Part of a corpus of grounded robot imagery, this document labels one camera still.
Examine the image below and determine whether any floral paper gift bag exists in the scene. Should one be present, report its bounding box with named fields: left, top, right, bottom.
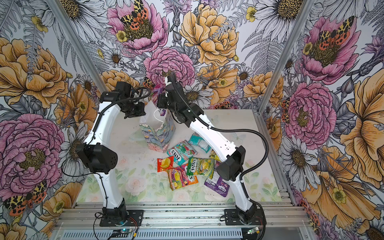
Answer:
left=139, top=101, right=176, bottom=153

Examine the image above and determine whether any large purple snack packet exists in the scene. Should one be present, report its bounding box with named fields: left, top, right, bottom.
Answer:
left=204, top=172, right=230, bottom=198

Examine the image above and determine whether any yellow corn chips packet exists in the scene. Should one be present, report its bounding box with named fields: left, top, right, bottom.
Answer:
left=209, top=150, right=221, bottom=163

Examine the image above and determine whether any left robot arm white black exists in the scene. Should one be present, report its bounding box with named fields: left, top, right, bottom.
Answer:
left=76, top=82, right=151, bottom=224

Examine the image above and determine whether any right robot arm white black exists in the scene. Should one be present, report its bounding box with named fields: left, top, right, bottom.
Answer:
left=158, top=72, right=257, bottom=224

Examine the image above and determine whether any teal Fox's candy packet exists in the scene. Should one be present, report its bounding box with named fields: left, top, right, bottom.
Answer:
left=188, top=133, right=211, bottom=153

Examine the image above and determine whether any green red Fox's packet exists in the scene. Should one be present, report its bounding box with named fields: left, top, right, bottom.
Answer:
left=167, top=140, right=198, bottom=166

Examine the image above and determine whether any small red lemon sachet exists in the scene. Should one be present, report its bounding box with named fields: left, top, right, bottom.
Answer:
left=157, top=156, right=174, bottom=173

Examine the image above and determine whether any green yellow Fox's packet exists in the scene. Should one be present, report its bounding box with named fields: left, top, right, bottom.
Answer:
left=187, top=157, right=216, bottom=179

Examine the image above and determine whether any orange fruit Fox's packet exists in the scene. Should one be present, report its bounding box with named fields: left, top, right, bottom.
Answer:
left=167, top=164, right=199, bottom=191

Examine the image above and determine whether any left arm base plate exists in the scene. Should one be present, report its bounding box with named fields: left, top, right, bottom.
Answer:
left=99, top=209, right=144, bottom=227

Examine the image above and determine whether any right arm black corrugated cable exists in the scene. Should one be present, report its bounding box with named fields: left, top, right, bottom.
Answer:
left=172, top=80, right=270, bottom=181

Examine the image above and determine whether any aluminium mounting rail frame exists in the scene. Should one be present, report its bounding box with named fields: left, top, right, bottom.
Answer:
left=56, top=202, right=310, bottom=229

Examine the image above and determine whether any left corner aluminium post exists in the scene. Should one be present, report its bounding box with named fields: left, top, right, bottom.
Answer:
left=47, top=1, right=107, bottom=93

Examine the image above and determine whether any corner aluminium post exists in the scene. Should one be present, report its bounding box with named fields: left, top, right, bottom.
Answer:
left=47, top=1, right=107, bottom=93
left=256, top=1, right=318, bottom=115

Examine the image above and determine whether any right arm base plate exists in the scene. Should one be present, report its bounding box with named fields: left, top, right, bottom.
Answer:
left=224, top=209, right=266, bottom=226

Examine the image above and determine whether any right corner aluminium post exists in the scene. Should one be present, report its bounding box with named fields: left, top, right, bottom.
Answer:
left=256, top=1, right=318, bottom=115

